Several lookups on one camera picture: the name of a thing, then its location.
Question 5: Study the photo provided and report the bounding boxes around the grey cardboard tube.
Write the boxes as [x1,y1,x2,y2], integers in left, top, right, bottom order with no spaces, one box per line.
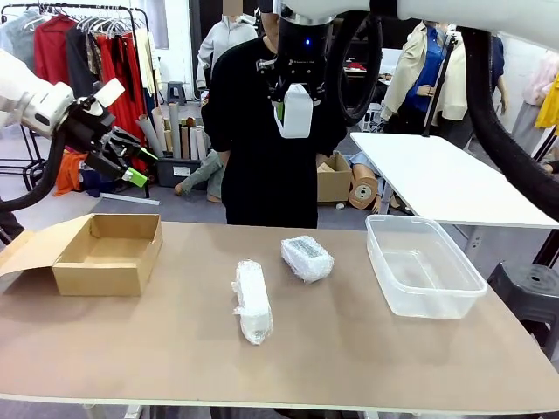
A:
[169,102,182,161]

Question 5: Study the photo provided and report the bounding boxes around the dark storage bin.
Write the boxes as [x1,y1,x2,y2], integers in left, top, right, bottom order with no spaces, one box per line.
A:
[155,155,210,189]

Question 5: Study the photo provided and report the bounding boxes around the unwrapped white clock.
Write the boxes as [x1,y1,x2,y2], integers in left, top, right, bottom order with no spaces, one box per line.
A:
[273,84,314,140]

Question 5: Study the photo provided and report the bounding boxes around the thick brown paper roll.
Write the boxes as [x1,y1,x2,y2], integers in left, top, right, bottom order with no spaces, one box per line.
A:
[348,168,380,214]

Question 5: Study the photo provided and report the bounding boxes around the mannequin legs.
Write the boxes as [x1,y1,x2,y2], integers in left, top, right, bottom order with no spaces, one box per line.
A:
[174,150,226,204]

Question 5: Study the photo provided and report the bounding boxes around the black plastic stool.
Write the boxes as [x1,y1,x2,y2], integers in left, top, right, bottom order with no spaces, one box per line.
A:
[487,260,559,350]

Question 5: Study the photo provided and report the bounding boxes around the mannequin in navy top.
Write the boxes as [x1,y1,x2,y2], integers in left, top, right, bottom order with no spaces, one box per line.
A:
[488,34,510,117]

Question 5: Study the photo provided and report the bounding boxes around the black clothes rack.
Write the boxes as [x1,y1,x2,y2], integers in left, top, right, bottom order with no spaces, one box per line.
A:
[0,2,152,200]

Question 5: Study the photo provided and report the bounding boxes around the grey plastic stool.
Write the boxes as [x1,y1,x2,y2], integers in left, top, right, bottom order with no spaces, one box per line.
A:
[167,80,188,106]

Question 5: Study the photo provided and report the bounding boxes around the mannequin in cream jacket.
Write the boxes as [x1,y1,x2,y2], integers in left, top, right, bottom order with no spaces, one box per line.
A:
[380,19,469,134]

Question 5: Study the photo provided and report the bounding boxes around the open brown cardboard box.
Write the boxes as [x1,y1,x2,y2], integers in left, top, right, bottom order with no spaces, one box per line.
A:
[0,212,165,298]

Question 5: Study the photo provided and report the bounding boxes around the white metal bar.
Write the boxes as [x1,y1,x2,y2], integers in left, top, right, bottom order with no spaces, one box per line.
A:
[99,191,162,206]

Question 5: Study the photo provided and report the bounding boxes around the grey paper roll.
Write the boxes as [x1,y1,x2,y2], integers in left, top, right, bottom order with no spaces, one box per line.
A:
[135,113,165,159]

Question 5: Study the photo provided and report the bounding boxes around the cream hanging garment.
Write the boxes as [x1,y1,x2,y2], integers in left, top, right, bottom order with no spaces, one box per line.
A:
[133,28,159,97]

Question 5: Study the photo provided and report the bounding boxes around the bubble-wrapped clock grey face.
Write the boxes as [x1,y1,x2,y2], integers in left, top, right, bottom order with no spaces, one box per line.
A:
[279,234,335,285]

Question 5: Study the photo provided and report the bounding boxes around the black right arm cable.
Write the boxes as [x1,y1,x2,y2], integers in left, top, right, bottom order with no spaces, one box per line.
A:
[325,12,559,219]

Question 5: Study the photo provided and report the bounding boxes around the mannequin in pink garment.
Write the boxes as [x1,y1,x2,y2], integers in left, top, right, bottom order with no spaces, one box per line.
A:
[510,50,559,145]

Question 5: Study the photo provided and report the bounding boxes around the orange cloth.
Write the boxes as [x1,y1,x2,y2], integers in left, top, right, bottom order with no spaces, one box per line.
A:
[54,150,86,196]

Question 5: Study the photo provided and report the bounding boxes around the black tripod stand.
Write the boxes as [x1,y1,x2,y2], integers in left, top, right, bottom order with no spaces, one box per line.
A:
[424,32,459,137]

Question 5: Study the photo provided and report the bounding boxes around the clear plastic container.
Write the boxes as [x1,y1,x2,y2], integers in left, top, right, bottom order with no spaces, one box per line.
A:
[364,213,489,320]

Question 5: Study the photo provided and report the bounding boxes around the red hanging coat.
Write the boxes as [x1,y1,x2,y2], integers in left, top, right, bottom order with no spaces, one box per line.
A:
[34,15,75,86]

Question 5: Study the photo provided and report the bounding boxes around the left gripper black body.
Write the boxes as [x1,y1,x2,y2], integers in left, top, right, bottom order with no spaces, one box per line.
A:
[65,100,118,155]

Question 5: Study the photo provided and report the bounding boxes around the small open cardboard box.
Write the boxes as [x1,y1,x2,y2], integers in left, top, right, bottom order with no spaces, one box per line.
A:
[316,152,355,204]

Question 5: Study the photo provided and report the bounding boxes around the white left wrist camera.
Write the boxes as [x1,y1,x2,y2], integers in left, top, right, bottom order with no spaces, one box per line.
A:
[85,78,127,117]

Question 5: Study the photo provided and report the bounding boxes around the grey-blue hanging garment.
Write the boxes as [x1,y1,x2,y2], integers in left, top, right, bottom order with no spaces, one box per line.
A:
[0,9,43,73]

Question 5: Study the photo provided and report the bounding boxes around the person in black sweater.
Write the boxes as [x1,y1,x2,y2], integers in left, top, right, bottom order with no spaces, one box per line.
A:
[201,8,350,229]

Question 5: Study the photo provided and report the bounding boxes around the white folding table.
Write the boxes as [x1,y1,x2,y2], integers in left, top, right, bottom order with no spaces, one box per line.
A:
[349,130,559,263]

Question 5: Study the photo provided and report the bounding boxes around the dark hanging garment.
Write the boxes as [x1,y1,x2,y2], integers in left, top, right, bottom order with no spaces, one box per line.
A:
[65,25,101,100]

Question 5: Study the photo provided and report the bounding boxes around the yellow garment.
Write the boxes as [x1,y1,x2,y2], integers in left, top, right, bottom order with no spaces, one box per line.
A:
[535,73,559,130]

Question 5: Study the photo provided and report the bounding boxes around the long bubble-wrapped clock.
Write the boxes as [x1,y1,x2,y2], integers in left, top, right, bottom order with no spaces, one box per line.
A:
[230,259,274,347]

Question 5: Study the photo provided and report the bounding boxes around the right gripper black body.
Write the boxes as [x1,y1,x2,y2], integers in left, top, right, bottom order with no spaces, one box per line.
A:
[275,17,331,86]

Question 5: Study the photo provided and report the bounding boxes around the red hanging dress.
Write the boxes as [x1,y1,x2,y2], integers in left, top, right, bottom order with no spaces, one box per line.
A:
[95,34,148,171]

